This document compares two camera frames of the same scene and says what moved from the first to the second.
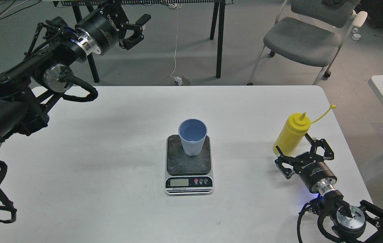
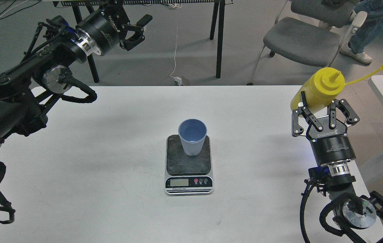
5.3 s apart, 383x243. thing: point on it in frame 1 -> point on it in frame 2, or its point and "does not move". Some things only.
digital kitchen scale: x=186 y=175 does not move
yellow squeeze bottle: x=291 y=136 -> x=324 y=85
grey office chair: x=311 y=32 does not move
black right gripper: x=315 y=174 -> x=332 y=145
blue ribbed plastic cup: x=193 y=131 does not move
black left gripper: x=101 y=30 does not move
